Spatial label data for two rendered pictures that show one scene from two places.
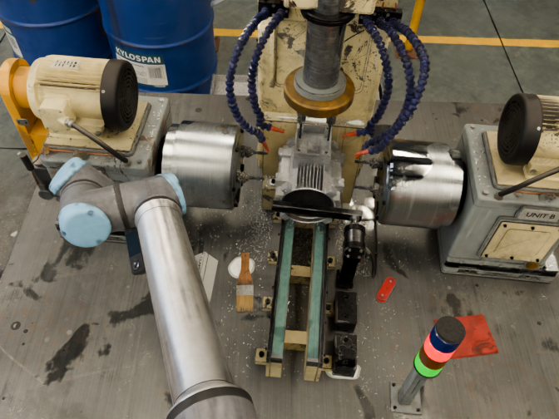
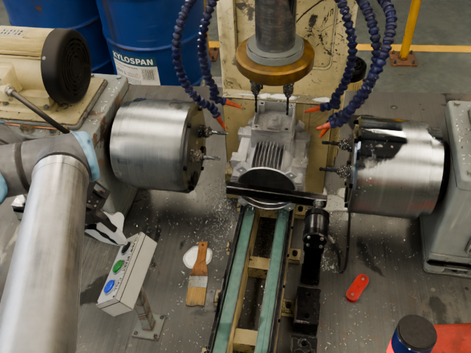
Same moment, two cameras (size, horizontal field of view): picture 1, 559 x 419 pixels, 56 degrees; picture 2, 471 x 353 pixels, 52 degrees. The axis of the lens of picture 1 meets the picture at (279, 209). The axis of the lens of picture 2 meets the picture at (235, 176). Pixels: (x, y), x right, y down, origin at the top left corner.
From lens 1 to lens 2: 0.30 m
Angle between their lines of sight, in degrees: 9
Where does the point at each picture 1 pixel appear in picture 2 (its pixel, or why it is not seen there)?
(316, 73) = (267, 33)
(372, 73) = (340, 46)
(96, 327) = not seen: hidden behind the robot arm
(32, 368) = not seen: outside the picture
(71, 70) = (15, 38)
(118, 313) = not seen: hidden behind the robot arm
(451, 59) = (448, 66)
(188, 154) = (137, 129)
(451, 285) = (435, 287)
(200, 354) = (24, 335)
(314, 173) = (272, 151)
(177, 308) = (23, 275)
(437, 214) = (413, 199)
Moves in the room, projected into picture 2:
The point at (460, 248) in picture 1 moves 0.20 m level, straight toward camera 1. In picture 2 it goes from (444, 243) to (408, 300)
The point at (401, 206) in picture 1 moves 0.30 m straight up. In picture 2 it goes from (371, 190) to (395, 85)
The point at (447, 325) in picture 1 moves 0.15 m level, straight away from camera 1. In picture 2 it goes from (412, 326) to (457, 265)
